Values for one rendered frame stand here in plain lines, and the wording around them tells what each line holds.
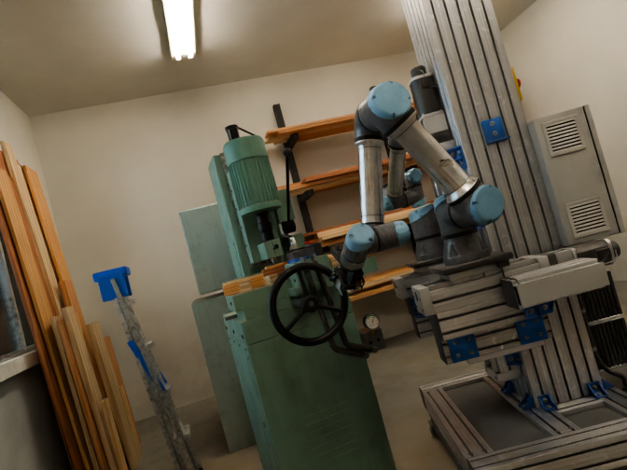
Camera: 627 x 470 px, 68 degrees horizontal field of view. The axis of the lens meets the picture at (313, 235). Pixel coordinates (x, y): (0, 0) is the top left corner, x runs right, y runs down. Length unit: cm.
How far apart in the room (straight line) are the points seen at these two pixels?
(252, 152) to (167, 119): 261
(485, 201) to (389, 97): 42
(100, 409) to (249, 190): 167
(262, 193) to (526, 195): 100
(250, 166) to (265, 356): 75
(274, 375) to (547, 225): 114
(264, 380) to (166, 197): 277
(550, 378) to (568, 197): 65
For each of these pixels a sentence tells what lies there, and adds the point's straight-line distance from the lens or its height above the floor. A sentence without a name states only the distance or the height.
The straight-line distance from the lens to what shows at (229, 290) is 190.
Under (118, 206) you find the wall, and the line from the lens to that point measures 434.
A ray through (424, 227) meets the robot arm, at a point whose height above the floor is 96.
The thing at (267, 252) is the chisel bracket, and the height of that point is 103.
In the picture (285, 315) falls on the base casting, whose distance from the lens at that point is 179.
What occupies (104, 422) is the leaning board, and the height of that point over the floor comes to 36.
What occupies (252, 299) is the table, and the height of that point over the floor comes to 87.
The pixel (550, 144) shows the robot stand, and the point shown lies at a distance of 187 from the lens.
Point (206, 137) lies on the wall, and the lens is 442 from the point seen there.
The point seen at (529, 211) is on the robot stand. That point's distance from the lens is 187.
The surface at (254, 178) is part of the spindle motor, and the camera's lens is 190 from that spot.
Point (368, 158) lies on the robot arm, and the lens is 150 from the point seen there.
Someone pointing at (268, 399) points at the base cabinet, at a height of 50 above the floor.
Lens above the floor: 98
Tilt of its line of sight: 2 degrees up
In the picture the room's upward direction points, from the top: 15 degrees counter-clockwise
